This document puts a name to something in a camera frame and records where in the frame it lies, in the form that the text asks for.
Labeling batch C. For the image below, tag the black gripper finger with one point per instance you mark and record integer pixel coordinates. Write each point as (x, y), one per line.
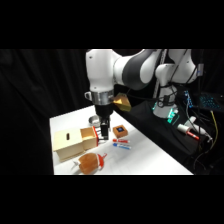
(104, 132)
(96, 128)

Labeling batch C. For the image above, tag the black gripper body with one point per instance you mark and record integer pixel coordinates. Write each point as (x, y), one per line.
(103, 115)

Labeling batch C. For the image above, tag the blue pen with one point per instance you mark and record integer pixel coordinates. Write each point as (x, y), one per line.
(122, 146)

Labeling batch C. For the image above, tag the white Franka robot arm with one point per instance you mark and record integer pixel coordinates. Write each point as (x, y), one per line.
(133, 70)

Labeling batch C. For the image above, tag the small metal bowl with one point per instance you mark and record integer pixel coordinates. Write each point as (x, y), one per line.
(92, 119)

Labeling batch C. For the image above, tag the wooden block with blue top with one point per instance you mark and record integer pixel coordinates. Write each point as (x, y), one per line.
(120, 131)

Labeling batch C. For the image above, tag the light wooden slotted box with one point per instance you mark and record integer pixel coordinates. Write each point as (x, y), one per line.
(68, 144)

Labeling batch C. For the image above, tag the black robot stand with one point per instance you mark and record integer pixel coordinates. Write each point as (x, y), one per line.
(160, 130)

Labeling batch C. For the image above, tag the black curtain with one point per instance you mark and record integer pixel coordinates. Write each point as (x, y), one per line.
(30, 106)

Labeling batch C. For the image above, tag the green lit device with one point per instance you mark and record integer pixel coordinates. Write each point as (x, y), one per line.
(173, 116)

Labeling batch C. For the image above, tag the blue lit device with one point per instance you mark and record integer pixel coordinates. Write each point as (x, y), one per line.
(188, 98)

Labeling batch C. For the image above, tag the backlit keyboard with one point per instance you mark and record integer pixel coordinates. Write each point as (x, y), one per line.
(210, 101)

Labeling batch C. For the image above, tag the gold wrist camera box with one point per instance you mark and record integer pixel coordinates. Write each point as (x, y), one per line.
(122, 102)

